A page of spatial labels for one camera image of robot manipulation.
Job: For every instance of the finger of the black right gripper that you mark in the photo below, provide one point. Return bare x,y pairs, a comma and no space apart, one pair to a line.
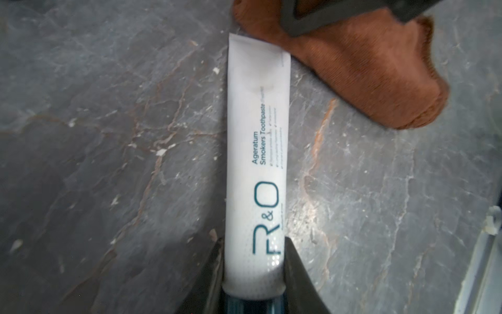
295,23

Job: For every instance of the brown cloth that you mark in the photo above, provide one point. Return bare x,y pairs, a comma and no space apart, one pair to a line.
381,67

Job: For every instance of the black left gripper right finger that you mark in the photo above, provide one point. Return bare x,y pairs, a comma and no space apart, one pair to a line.
300,295

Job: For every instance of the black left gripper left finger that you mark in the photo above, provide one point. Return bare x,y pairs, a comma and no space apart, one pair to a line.
206,294

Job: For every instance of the white dark cap toothpaste tube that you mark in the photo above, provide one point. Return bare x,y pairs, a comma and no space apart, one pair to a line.
258,103

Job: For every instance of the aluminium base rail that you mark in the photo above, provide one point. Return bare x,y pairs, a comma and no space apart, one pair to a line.
481,288

